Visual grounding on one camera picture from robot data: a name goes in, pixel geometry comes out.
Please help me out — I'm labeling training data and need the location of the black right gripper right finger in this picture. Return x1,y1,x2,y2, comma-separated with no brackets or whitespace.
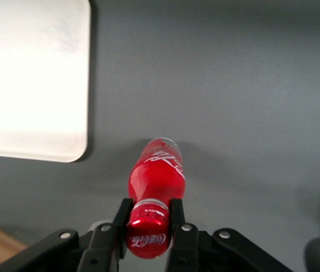
164,198,200,272

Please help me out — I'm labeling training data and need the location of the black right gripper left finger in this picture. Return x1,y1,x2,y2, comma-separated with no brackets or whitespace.
76,198,134,272

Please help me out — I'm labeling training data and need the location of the red coke bottle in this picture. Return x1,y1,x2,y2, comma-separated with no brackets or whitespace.
125,137,186,260

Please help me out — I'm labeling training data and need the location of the beige plastic tray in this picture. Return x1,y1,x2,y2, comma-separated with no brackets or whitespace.
0,0,92,163

